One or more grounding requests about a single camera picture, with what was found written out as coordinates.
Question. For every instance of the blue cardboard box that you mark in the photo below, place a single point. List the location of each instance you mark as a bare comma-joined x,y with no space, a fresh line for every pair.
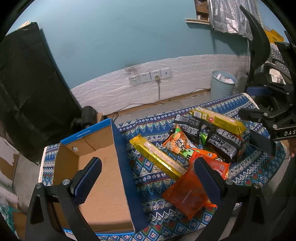
113,204

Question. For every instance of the red translucent snack bag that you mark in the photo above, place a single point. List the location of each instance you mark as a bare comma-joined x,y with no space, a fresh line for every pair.
187,193

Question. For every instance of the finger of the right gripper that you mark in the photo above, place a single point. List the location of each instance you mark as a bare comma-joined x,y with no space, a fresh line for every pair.
263,143
258,91

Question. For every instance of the white wall socket row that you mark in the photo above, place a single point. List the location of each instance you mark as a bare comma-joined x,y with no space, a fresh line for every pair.
149,76

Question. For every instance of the gold snack bar right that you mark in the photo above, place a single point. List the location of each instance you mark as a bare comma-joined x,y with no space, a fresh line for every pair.
229,124

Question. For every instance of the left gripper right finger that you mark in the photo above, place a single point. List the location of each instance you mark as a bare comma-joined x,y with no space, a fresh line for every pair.
250,222

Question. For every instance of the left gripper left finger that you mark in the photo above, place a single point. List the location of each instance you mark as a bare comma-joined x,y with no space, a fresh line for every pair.
42,220

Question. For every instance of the light blue waste bin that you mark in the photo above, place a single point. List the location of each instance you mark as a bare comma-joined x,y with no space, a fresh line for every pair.
222,84

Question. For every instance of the orange green noodle snack bag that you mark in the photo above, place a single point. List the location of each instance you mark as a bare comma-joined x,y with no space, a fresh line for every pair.
180,144

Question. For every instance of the patterned blue tablecloth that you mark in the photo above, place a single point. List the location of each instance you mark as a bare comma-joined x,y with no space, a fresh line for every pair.
145,186

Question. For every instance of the silver foil curtain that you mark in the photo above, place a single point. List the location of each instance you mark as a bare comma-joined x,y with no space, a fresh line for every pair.
226,16

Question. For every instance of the black snack bag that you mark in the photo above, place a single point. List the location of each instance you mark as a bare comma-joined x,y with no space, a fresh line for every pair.
191,127
225,145

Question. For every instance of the gold snack bar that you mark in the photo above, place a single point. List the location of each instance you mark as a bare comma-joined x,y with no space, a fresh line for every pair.
165,163
229,124

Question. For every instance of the wooden window sill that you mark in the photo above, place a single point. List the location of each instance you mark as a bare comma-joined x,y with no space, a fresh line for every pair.
196,21

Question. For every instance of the black office chair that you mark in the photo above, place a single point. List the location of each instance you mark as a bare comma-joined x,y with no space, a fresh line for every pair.
259,53

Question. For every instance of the gold snack bar left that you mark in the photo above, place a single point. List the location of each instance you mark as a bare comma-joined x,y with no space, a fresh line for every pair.
165,163

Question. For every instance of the yellow box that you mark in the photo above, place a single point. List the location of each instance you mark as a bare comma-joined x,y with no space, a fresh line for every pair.
272,35

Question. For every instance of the black cylindrical speaker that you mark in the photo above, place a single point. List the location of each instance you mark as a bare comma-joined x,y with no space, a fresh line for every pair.
87,119

